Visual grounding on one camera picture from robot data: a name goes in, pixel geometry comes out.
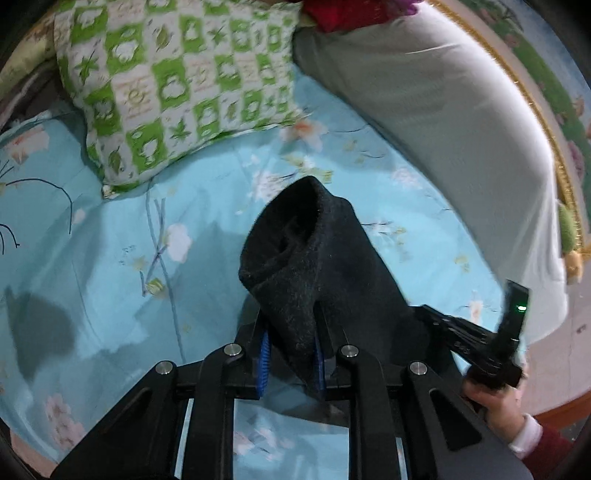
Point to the gold trimmed floral headboard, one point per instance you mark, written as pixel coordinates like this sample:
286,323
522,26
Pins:
549,74

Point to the pale yellow pillow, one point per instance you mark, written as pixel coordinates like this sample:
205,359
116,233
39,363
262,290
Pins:
25,64

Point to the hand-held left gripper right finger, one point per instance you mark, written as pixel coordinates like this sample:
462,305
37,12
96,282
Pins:
318,369

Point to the red floral blanket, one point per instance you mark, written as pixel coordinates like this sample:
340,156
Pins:
346,11

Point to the grey striped bolster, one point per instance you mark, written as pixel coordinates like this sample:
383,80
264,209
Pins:
443,138

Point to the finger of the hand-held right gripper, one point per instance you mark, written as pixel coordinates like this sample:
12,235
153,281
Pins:
455,330

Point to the person's right forearm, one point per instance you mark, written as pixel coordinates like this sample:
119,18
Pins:
540,445

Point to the black pants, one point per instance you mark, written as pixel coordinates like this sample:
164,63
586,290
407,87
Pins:
304,258

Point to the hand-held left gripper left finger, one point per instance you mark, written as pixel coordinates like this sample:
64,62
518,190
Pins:
264,364

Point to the green checkered pillow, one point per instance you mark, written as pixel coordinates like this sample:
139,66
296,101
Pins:
171,87

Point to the person's right hand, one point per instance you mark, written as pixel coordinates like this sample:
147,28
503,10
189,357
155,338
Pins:
498,410

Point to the blue floral bedsheet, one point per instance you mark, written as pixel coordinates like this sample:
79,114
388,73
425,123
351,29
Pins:
115,258

